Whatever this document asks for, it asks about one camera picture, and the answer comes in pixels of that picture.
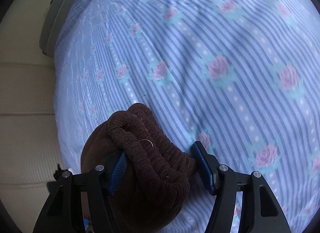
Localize white louvered wardrobe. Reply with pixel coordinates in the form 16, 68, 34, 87
1, 0, 62, 232

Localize dark brown pants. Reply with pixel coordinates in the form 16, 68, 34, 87
81, 103, 195, 232

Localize blue floral bed sheet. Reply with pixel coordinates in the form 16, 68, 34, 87
54, 0, 319, 232

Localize grey padded headboard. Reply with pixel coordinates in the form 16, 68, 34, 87
39, 0, 75, 58

